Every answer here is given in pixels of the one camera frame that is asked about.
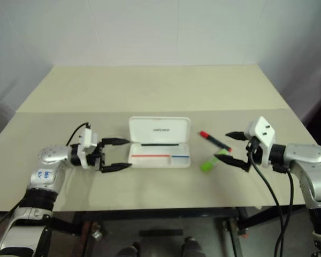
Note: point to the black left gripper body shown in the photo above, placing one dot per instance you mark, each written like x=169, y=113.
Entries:
x=96, y=158

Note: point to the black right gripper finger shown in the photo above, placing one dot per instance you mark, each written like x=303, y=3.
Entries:
x=236, y=135
x=232, y=160

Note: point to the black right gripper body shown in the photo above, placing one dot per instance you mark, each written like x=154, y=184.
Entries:
x=254, y=150

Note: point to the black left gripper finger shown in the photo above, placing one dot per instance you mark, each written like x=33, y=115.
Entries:
x=115, y=141
x=115, y=167

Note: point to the red and black marker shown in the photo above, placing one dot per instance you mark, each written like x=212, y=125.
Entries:
x=214, y=139

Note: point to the green marker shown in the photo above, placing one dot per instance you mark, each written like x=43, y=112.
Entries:
x=208, y=164

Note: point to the white plastic case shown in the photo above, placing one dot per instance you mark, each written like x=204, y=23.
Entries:
x=155, y=162

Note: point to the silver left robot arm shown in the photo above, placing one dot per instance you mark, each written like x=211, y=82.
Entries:
x=53, y=155

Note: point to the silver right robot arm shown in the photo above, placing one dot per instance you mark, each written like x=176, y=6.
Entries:
x=307, y=155

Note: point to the thin black pen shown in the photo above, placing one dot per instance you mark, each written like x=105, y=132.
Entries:
x=160, y=144

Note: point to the dark rounded shape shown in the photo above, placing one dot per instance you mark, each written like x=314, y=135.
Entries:
x=128, y=251
x=191, y=247

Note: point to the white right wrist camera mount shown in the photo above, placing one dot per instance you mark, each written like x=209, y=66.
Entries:
x=264, y=134

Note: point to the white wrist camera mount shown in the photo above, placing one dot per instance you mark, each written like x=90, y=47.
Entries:
x=264, y=134
x=89, y=137

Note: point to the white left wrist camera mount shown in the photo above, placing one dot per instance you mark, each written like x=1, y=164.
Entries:
x=89, y=137

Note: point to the black metal table frame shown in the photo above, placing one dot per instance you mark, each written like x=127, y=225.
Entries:
x=149, y=214

